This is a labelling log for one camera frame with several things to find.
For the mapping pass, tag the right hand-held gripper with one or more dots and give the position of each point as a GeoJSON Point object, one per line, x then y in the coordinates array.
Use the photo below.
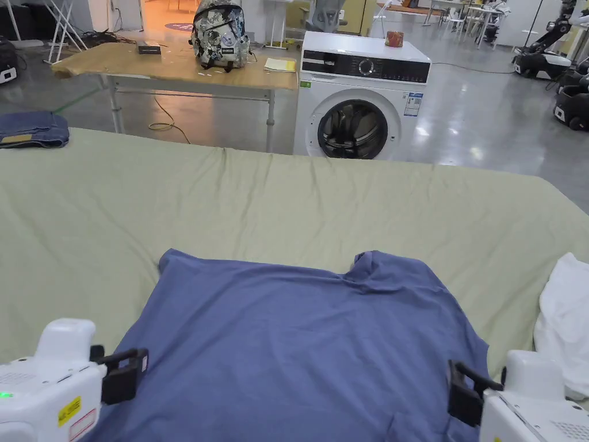
{"type": "Point", "coordinates": [529, 405]}

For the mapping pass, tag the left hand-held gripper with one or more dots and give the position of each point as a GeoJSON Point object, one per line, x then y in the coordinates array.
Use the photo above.
{"type": "Point", "coordinates": [41, 391]}

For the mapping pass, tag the blue shirt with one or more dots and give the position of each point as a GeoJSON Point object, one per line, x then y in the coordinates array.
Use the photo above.
{"type": "Point", "coordinates": [285, 350]}

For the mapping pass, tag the white pillow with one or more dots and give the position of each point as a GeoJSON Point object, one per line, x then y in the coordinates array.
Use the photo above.
{"type": "Point", "coordinates": [563, 317]}

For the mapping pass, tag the folded blue jeans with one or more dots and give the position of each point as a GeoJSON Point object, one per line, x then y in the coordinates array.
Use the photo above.
{"type": "Point", "coordinates": [32, 126]}

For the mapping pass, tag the bed with pale green sheet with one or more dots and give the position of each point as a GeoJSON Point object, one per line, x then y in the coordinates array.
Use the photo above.
{"type": "Point", "coordinates": [257, 207]}

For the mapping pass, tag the black and white robot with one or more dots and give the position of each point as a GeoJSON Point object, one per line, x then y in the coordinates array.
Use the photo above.
{"type": "Point", "coordinates": [545, 55]}
{"type": "Point", "coordinates": [573, 103]}

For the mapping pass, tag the black and white device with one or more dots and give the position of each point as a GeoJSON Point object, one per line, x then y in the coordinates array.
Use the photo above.
{"type": "Point", "coordinates": [8, 64]}

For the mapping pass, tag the white washing machine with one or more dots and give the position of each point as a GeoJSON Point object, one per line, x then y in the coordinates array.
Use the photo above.
{"type": "Point", "coordinates": [363, 92]}

